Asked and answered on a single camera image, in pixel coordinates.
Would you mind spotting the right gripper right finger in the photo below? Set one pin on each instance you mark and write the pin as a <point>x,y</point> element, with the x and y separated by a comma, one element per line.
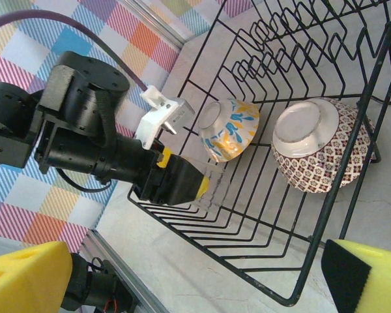
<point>374,280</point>

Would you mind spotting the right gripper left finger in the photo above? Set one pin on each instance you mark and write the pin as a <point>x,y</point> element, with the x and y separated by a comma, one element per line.
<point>23,280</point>

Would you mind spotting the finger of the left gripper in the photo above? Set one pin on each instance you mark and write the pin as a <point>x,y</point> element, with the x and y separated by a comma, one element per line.
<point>164,157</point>
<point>182,182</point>

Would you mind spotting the clear drinking glass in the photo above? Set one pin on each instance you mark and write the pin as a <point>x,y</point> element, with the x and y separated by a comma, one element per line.
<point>216,186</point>

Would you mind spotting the yellow blue patterned bowl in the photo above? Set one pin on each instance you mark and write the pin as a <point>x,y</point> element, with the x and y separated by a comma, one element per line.
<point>228,130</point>

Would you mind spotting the brown patterned bowl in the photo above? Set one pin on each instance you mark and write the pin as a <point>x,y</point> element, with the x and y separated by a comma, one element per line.
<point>312,153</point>

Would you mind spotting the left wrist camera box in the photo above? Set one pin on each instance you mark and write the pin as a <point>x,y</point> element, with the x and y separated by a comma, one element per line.
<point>159,114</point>

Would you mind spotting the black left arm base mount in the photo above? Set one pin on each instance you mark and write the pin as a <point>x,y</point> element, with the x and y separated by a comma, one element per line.
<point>94,287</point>

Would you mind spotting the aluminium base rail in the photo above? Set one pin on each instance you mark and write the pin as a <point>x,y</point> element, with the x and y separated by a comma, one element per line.
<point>124,277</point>

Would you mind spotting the aluminium left corner post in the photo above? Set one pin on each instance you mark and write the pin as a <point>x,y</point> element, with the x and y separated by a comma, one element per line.
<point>163,27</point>

